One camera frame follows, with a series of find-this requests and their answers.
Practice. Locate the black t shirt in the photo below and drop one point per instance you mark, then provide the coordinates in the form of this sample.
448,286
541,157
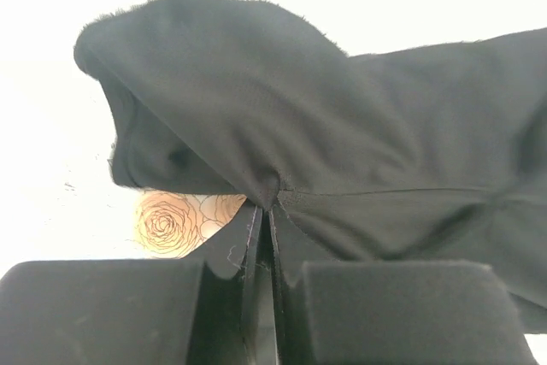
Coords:
437,152

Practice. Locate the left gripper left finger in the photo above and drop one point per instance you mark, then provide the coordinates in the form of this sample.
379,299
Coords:
195,310

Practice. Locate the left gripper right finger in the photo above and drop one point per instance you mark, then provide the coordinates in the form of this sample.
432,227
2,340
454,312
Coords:
333,312

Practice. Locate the floral patterned table mat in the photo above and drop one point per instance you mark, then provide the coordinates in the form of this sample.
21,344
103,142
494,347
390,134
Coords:
172,225

